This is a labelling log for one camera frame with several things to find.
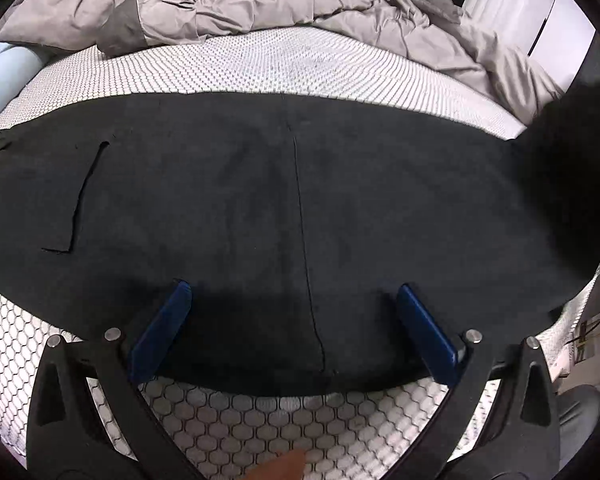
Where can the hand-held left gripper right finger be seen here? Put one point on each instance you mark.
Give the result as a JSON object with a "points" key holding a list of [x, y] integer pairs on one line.
{"points": [[427, 332]]}

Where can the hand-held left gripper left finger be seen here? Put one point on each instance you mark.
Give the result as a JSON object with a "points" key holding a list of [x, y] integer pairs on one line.
{"points": [[161, 332]]}

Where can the black pants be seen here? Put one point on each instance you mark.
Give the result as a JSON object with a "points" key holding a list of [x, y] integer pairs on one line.
{"points": [[230, 210]]}

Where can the person's left hand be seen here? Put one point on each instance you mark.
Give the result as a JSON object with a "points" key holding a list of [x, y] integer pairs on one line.
{"points": [[280, 467]]}

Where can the white honeycomb patterned mattress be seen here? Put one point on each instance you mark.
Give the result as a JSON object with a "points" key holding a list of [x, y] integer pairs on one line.
{"points": [[330, 60]]}

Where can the light blue pillow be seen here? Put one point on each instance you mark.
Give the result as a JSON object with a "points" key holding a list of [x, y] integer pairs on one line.
{"points": [[5, 75]]}

